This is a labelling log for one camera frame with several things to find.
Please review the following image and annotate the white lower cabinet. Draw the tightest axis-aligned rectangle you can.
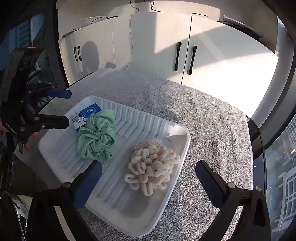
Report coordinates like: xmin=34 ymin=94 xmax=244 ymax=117
xmin=59 ymin=11 xmax=278 ymax=117

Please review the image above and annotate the black cabinet handle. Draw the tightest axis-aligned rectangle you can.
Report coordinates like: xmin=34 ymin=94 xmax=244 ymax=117
xmin=174 ymin=42 xmax=182 ymax=72
xmin=188 ymin=45 xmax=197 ymax=75

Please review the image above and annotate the black cabinet handle right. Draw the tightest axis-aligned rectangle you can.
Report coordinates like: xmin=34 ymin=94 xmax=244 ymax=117
xmin=188 ymin=45 xmax=197 ymax=75

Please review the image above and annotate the black power cable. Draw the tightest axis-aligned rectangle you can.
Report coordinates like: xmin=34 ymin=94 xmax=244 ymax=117
xmin=129 ymin=0 xmax=165 ymax=14

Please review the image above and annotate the white ribbed plastic tray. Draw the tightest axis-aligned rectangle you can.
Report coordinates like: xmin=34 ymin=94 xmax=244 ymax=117
xmin=38 ymin=95 xmax=191 ymax=237

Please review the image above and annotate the black cabinet handle left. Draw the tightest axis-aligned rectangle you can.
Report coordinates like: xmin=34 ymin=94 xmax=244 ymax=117
xmin=174 ymin=42 xmax=182 ymax=72

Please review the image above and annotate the person's left hand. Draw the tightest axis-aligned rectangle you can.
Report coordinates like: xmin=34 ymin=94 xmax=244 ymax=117
xmin=0 ymin=120 xmax=40 ymax=154

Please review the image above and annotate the grey terry towel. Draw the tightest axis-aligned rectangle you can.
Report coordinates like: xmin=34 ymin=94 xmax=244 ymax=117
xmin=61 ymin=69 xmax=253 ymax=240

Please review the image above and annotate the blue white tissue pack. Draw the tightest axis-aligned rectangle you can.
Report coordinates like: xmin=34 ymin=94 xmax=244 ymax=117
xmin=71 ymin=103 xmax=102 ymax=132

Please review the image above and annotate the mint green fabric scrunchie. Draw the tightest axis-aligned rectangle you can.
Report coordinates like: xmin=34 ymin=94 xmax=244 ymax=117
xmin=76 ymin=109 xmax=116 ymax=163

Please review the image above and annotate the cream chenille scrunchie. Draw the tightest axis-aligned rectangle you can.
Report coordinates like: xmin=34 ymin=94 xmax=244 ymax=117
xmin=124 ymin=138 xmax=181 ymax=197

